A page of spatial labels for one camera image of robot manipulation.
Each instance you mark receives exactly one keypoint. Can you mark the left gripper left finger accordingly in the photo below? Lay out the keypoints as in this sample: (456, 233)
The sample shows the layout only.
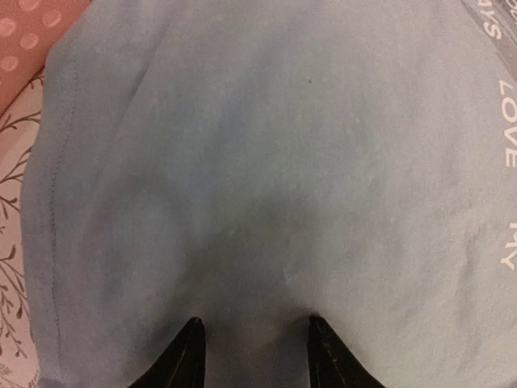
(183, 363)

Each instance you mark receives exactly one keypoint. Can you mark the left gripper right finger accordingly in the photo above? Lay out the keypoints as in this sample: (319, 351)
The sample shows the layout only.
(331, 363)

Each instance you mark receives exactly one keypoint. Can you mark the light blue printed t-shirt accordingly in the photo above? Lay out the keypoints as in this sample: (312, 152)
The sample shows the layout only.
(254, 162)

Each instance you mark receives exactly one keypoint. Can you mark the floral patterned table mat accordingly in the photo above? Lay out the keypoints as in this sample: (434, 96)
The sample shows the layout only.
(19, 126)

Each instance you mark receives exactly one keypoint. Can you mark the pink plastic basket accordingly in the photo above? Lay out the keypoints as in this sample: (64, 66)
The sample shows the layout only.
(28, 30)

